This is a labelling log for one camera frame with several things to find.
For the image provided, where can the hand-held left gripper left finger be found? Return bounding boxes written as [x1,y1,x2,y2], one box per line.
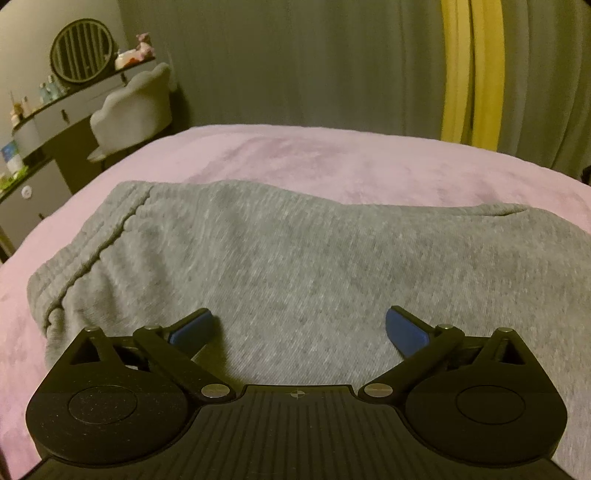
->
[48,310,234,403]

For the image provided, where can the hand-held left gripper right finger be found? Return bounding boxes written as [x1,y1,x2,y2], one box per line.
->
[360,305,546,403]

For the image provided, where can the grey pants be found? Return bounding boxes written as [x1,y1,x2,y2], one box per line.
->
[27,181,591,467]

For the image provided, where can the pink fleece blanket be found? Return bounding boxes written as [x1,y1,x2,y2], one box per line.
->
[0,122,591,480]

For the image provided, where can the dark vanity table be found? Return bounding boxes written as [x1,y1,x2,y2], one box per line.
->
[0,60,185,264]

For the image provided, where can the grey upholstered chair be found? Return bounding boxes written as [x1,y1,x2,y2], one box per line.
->
[87,62,174,163]

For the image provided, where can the white blue container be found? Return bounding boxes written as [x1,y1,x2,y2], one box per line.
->
[0,143,25,175]

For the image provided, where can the yellow curtain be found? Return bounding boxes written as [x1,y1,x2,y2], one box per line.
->
[440,0,507,152]

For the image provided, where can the cluster of cosmetic bottles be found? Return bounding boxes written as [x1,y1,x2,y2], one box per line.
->
[37,75,68,106]

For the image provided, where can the pink plush toy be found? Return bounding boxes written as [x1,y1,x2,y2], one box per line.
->
[115,32,156,71]

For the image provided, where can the grey curtain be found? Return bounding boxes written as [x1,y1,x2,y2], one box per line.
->
[117,0,591,185]

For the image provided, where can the round vanity mirror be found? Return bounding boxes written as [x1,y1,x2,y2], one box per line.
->
[49,18,122,87]

